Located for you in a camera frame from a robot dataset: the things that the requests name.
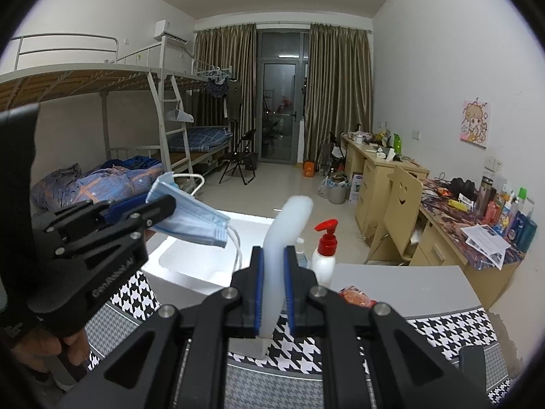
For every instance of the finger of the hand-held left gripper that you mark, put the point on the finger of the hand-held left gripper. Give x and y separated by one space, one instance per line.
161 209
123 212

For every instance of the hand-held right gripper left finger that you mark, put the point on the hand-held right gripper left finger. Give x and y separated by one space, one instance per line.
256 294

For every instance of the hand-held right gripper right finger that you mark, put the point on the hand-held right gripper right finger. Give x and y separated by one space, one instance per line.
291 294

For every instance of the blue face mask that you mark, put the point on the blue face mask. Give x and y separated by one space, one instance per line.
187 217

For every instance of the white foam box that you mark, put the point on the white foam box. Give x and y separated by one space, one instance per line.
191 260

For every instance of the white plastic tube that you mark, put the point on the white plastic tube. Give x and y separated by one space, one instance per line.
293 213

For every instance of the person's left hand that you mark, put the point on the person's left hand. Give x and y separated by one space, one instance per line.
70 347

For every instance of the blue orange plaid quilt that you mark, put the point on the blue orange plaid quilt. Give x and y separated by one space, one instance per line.
110 185

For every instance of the small clear bottle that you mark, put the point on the small clear bottle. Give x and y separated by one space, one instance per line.
301 257

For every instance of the white pump bottle red cap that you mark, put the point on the white pump bottle red cap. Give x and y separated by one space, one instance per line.
323 264

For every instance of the blue folded clothes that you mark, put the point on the blue folded clothes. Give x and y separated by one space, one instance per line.
136 162

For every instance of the houndstooth table mat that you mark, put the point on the houndstooth table mat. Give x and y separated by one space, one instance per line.
298 355

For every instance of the red snack packet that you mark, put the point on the red snack packet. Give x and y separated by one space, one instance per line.
355 296

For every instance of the blue plaid bedding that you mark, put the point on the blue plaid bedding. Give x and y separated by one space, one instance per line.
204 136

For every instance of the white clothes hanger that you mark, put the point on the white clothes hanger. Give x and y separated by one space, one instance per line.
181 115

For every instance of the white plastic bag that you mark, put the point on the white plastic bag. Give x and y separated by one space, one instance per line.
322 187

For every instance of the grey bucket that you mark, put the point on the grey bucket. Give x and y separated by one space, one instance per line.
339 191

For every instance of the white blue carton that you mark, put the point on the white blue carton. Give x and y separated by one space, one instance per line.
356 187

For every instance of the orange box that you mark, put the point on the orange box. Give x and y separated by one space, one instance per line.
308 169

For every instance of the dark hanging clothes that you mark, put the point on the dark hanging clothes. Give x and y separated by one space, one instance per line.
232 102

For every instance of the white metal bunk bed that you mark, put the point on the white metal bunk bed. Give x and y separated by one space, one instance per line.
200 77
64 79

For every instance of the wooden chair smiley cutout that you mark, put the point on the wooden chair smiley cutout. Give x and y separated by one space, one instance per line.
402 204

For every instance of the light wooden desk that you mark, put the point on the light wooden desk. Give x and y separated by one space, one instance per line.
374 174
468 281

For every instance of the brown curtain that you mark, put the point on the brown curtain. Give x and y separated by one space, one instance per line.
225 59
340 89

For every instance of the glass balcony door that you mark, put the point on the glass balcony door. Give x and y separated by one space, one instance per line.
281 93

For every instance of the white tissue box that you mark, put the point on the white tissue box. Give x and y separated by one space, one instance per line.
385 154

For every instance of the colourful printed desk mat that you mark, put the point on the colourful printed desk mat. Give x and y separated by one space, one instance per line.
443 221

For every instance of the white air conditioner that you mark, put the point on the white air conditioner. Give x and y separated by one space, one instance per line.
170 32

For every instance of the green plastic item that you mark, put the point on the green plastic item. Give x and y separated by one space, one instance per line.
397 144

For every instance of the yellow item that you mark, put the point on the yellow item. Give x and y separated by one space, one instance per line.
460 205

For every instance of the black flat object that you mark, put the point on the black flat object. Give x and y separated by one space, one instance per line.
472 360

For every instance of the printed paper sheets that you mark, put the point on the printed paper sheets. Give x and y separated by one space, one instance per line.
485 243

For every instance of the black headphones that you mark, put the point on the black headphones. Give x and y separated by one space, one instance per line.
462 187

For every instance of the group of toiletry bottles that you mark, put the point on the group of toiletry bottles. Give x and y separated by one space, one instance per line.
511 217

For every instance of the white wall socket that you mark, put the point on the white wall socket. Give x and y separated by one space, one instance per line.
492 164

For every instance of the pink cartoon wall poster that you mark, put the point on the pink cartoon wall poster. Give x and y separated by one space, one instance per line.
474 123

